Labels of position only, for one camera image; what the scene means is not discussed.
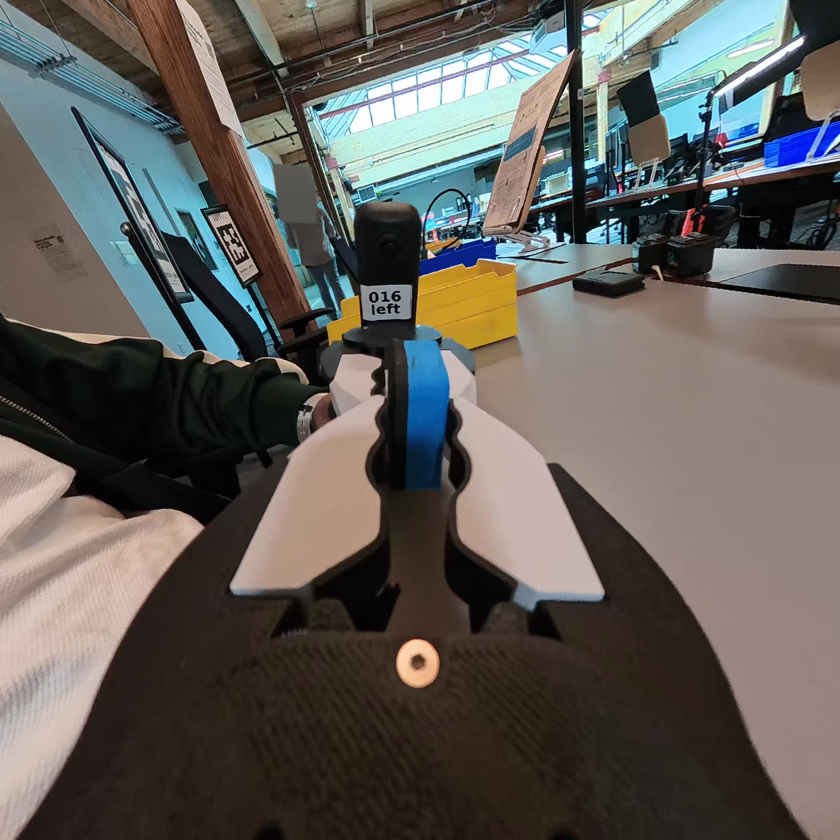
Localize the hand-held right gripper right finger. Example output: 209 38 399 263
446 397 605 613

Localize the blue foam eraser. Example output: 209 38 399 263
387 340 454 492

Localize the white light bar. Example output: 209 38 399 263
712 33 808 109

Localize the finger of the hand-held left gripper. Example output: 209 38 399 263
328 353 387 418
437 350 479 404

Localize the black office chair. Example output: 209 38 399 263
161 233 329 388

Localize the white paper notice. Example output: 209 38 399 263
174 0 245 139

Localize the white tilted stand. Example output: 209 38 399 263
495 226 565 253

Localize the cardboard sheet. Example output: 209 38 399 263
482 49 578 234

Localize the person's left forearm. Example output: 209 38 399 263
151 351 329 473

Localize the black table mat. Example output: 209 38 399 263
718 262 840 304

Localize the black panel with tan base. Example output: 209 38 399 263
616 69 672 165

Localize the black flat box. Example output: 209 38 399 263
572 268 647 298

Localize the blue plastic bin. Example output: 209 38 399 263
419 238 497 277

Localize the small framed marker sign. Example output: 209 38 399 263
200 205 263 290

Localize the black battery charger case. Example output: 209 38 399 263
666 230 719 278
632 231 672 273

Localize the wooden pillar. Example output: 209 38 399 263
125 0 312 322

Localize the large framed sign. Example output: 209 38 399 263
71 107 198 306

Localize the blue storage bin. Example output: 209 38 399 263
763 121 840 168

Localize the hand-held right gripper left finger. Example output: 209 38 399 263
230 395 395 602

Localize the black steel pole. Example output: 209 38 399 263
564 0 586 244

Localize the yellow plastic bin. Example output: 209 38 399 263
327 258 519 352

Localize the grey desk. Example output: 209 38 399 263
394 246 840 815
495 243 637 291

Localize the tan cardboard panel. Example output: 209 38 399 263
801 39 840 122

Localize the wooden background desk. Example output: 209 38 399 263
525 157 840 247

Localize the person's torso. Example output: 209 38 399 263
0 315 250 840

